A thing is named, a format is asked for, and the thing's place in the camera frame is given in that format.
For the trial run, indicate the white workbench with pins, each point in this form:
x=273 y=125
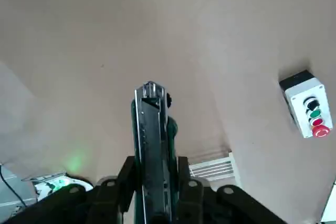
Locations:
x=330 y=203

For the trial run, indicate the grey push-button control box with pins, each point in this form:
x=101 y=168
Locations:
x=299 y=108

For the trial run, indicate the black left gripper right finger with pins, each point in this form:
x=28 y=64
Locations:
x=194 y=200

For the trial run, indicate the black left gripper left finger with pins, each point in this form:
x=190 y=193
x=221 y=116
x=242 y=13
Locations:
x=110 y=197

